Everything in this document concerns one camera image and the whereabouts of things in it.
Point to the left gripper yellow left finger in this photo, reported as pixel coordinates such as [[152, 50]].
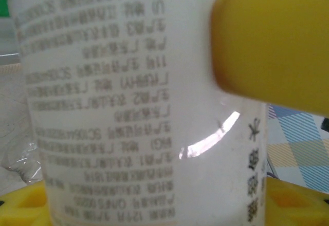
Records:
[[20, 205]]

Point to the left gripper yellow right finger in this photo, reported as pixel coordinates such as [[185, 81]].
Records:
[[270, 38]]

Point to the clear plastic bag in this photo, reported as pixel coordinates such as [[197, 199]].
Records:
[[23, 167]]

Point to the white plastic bottle black text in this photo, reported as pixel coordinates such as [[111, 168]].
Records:
[[128, 108]]

